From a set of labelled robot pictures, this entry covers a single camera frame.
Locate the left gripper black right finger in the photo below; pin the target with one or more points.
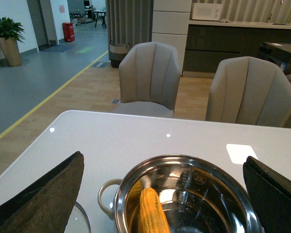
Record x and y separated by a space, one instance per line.
270 194

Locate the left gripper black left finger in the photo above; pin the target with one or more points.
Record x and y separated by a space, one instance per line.
45 206

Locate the glass pot lid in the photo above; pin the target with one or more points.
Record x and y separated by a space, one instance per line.
79 221

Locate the yellow corn cob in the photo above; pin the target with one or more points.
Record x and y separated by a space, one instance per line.
152 218

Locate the beige electric cooking pot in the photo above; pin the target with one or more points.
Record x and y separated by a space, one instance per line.
196 196

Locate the right beige upholstered chair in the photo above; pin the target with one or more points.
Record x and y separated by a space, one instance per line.
249 90

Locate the beige upholstered chair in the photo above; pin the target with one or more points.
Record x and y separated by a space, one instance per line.
149 78
249 90

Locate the left beige upholstered chair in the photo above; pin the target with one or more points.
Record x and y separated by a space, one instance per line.
149 78

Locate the woven storage basket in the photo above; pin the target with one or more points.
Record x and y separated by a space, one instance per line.
117 53

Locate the dark kitchen counter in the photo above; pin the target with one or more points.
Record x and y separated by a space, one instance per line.
210 42

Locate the red cabinet box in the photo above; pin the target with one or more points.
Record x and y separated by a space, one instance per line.
68 31

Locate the potted green plant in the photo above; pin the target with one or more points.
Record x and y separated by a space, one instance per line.
10 33

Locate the distant desk with legs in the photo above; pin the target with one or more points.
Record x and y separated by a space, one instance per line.
100 14

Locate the white microwave oven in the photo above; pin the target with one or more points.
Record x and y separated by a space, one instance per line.
206 11

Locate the grey curtain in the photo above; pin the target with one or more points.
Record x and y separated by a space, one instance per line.
129 22

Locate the white tall cabinet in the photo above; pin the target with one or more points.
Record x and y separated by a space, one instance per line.
170 24

